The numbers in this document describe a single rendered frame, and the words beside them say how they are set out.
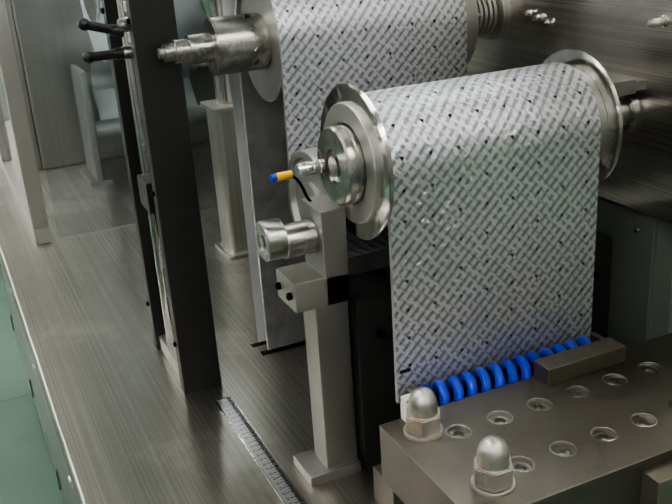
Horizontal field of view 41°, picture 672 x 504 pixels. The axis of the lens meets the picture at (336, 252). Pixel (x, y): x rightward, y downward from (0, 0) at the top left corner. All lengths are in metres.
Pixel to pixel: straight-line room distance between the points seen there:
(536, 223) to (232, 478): 0.43
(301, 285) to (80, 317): 0.64
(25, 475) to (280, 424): 1.75
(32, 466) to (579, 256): 2.12
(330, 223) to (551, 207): 0.22
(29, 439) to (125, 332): 1.60
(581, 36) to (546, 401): 0.42
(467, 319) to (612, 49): 0.34
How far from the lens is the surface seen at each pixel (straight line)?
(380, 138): 0.78
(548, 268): 0.92
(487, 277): 0.88
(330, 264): 0.87
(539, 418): 0.85
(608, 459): 0.80
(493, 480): 0.74
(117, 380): 1.24
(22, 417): 3.07
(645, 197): 1.02
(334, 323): 0.91
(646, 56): 0.99
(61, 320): 1.45
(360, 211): 0.83
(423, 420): 0.80
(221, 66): 1.01
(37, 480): 2.74
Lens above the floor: 1.48
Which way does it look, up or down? 22 degrees down
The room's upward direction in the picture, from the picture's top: 4 degrees counter-clockwise
